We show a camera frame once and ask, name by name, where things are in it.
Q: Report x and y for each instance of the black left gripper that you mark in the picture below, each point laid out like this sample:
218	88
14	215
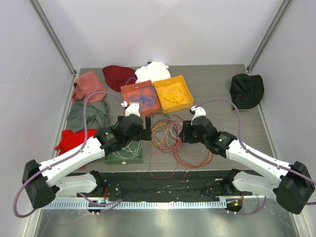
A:
147	129

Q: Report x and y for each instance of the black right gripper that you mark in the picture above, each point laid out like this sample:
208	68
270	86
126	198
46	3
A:
185	133

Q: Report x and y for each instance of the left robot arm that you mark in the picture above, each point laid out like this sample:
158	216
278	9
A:
49	179

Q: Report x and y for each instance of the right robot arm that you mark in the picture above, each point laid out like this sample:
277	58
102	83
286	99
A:
289	184

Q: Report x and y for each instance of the green plastic tray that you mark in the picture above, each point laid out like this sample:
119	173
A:
130	154

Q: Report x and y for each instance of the yellow plastic tray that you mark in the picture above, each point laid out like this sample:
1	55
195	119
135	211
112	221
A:
173	94

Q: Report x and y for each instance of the coral orange plastic tray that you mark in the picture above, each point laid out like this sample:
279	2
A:
143	93

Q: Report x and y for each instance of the grey cloth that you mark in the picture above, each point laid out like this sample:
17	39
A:
96	116

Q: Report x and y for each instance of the white cloth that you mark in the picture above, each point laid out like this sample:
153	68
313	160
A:
154	71

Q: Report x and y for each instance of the dark red cloth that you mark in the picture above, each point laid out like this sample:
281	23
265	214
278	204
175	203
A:
118	76

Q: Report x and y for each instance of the black bucket hat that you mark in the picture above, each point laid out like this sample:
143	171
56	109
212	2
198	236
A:
246	91

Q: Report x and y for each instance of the bright red cloth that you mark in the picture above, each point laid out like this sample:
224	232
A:
69	140

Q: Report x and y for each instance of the pink cloth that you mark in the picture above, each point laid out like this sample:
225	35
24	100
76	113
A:
85	85

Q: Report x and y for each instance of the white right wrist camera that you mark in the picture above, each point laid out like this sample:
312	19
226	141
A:
197	112

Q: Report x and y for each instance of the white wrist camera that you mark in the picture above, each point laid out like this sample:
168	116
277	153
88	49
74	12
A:
131	109
197	112

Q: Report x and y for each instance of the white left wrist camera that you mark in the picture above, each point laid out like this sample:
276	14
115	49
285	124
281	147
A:
131	109

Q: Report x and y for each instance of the white slotted cable duct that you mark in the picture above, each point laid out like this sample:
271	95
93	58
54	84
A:
83	204

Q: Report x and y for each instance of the right aluminium frame post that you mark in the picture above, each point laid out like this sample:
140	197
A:
283	8

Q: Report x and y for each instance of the aluminium frame post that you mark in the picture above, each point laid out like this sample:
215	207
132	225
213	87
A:
51	33
283	8

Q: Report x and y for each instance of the left aluminium frame post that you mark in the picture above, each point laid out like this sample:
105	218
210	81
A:
51	33

